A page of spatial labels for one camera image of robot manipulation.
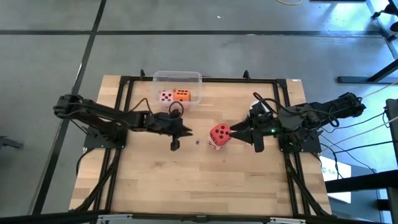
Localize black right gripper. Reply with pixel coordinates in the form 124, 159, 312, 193
229, 108, 280, 145

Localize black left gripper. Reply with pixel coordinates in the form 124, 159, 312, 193
144, 111, 194, 140

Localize large red foam die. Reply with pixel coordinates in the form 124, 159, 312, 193
209, 123, 232, 147

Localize large orange foam die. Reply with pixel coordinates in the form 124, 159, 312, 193
173, 88, 192, 103

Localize large light pink foam die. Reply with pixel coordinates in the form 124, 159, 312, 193
159, 90, 175, 103

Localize clear plastic container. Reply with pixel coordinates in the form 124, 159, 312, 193
152, 70, 203, 111

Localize white printed sign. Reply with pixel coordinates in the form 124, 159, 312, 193
320, 155, 353, 203

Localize black floor stand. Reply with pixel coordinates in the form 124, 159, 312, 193
337, 58, 398, 84

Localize black table frame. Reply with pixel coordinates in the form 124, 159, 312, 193
74, 70, 334, 218

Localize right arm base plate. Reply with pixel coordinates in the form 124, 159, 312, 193
277, 130, 323, 154

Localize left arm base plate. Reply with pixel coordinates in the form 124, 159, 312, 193
83, 126, 129, 150

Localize yellow floor cable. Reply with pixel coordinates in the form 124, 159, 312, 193
275, 0, 304, 7

